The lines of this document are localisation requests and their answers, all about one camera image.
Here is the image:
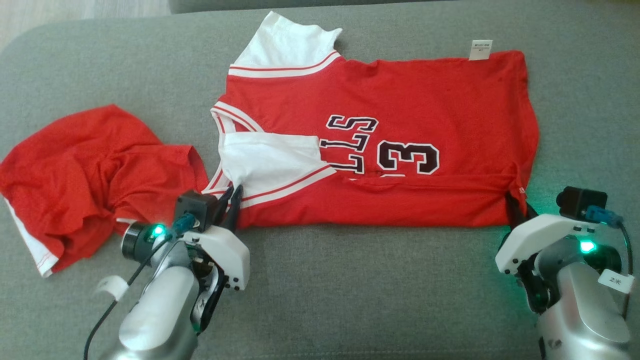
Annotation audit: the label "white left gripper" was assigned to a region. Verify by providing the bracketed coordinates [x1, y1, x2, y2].
[185, 185, 250, 292]

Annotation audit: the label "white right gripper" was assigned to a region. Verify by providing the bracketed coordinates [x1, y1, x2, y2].
[495, 191, 596, 276]

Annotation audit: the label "red shorts with white trim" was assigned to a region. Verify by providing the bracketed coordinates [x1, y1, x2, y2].
[0, 104, 210, 278]

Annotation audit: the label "red basketball jersey white sleeves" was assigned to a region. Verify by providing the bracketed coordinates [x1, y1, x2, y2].
[201, 11, 541, 230]

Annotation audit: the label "grey fabric sofa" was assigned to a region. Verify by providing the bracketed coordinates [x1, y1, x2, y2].
[0, 0, 640, 360]

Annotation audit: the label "left camera cable blue plug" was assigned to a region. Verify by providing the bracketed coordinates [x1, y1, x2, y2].
[82, 212, 196, 360]

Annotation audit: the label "camera cable blue plug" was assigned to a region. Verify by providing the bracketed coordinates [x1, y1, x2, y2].
[585, 205, 635, 321]
[82, 212, 196, 360]

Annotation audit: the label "right camera cable blue plug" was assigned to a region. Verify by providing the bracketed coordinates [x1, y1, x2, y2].
[585, 205, 635, 321]

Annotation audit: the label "white right cable tag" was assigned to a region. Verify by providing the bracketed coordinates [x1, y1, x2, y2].
[597, 269, 635, 294]

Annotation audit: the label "white cable tag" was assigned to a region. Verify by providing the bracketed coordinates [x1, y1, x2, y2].
[597, 269, 635, 294]
[95, 275, 129, 301]

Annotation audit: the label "white left cable tag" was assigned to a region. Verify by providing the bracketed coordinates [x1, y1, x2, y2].
[95, 275, 129, 301]

